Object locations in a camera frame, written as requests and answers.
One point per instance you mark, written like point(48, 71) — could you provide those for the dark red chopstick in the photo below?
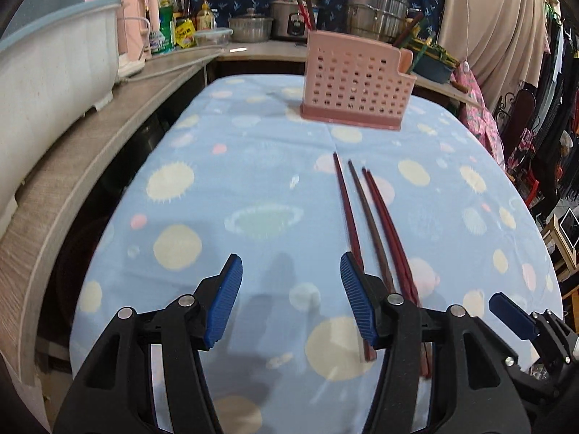
point(345, 217)
point(409, 29)
point(386, 224)
point(391, 224)

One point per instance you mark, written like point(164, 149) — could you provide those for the row of hanging clothes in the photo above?
point(556, 77)

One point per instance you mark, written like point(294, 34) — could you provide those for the pink floral garment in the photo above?
point(484, 117)

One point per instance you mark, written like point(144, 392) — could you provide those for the dark sauce bottle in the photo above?
point(187, 7)

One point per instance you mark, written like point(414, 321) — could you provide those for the pink perforated chopstick holder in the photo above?
point(353, 81)

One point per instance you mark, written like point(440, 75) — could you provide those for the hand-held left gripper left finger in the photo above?
point(221, 307)

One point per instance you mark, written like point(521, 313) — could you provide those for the green chopstick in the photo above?
point(415, 34)

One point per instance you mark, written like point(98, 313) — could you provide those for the beige curtain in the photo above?
point(488, 22)

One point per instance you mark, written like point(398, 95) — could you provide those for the chopsticks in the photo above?
point(308, 0)

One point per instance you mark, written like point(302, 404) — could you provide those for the blue dotted tablecloth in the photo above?
point(203, 167)

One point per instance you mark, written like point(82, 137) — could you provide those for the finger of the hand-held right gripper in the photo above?
point(533, 377)
point(511, 314)

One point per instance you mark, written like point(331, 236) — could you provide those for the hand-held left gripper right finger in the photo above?
point(359, 303)

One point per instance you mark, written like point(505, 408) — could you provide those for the pink electric kettle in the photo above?
point(135, 22)

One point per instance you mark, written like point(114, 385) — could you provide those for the wooden crate furniture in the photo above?
point(554, 239)

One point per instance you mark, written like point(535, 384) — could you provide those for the silver rice cooker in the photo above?
point(289, 18)

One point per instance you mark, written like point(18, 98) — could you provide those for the blue basin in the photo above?
point(434, 72)

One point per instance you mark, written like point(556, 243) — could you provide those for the clear food container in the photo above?
point(212, 38)

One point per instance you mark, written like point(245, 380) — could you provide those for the red black chopstick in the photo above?
point(302, 7)

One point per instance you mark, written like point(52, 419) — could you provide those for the dark metal chair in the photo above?
point(520, 99)

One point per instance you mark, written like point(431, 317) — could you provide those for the yellow packet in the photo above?
point(184, 35)

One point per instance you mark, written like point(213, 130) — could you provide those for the white tub with teal rim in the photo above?
point(45, 99)

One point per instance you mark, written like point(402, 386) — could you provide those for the yellow oil bottle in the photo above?
point(206, 16)

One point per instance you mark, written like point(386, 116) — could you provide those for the steel steamer pot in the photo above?
point(375, 9)

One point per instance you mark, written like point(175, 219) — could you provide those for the glass lid pot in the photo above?
point(251, 29)

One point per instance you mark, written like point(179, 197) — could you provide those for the grey brown chopstick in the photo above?
point(367, 217)

